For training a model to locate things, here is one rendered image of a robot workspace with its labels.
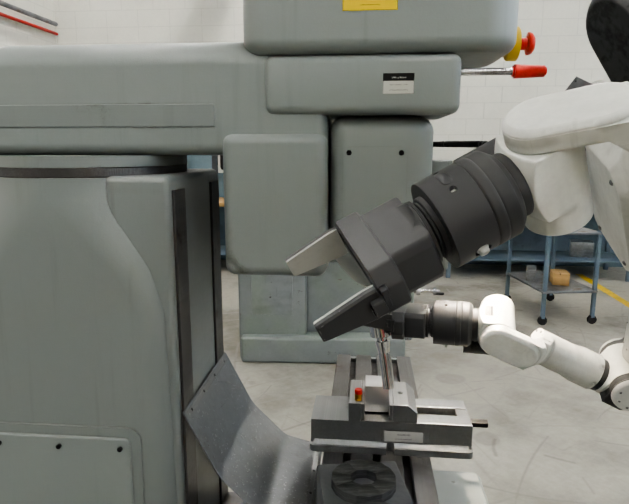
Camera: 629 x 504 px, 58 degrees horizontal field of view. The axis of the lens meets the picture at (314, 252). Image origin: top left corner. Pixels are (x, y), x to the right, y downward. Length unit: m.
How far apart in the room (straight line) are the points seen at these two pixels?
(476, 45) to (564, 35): 7.08
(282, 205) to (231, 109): 0.19
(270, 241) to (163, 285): 0.21
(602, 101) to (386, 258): 0.22
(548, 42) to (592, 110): 7.50
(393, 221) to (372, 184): 0.50
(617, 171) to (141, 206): 0.73
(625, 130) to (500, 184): 0.10
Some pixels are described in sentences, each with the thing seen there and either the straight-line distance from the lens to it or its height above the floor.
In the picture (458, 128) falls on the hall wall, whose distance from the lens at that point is 7.71.
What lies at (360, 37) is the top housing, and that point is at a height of 1.75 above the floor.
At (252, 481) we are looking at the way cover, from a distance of 1.25.
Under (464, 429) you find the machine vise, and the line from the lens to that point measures 1.30.
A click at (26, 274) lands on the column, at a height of 1.35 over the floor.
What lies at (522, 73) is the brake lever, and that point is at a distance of 1.05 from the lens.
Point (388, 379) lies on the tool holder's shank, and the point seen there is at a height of 1.11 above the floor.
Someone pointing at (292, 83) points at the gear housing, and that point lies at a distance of 1.01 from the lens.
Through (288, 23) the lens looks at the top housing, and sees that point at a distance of 1.02.
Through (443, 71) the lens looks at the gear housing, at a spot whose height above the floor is 1.70.
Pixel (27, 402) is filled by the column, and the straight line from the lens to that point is 1.21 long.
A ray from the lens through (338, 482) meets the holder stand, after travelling 0.84.
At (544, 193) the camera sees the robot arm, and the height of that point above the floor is 1.54.
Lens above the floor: 1.58
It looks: 11 degrees down
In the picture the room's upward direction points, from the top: straight up
